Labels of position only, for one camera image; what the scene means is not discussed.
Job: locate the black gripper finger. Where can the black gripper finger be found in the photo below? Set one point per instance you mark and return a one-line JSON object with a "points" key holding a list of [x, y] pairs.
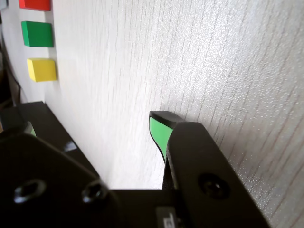
{"points": [[202, 161], [35, 178]]}

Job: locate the yellow cube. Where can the yellow cube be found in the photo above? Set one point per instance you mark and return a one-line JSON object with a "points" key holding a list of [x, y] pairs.
{"points": [[42, 70]]}

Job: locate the green cube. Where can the green cube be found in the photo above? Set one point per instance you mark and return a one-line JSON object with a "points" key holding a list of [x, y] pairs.
{"points": [[36, 33]]}

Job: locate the red cube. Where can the red cube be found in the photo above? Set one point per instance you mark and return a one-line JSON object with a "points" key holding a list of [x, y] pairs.
{"points": [[35, 4]]}

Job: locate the black open box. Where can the black open box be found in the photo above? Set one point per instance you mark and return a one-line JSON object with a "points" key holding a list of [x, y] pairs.
{"points": [[67, 140]]}

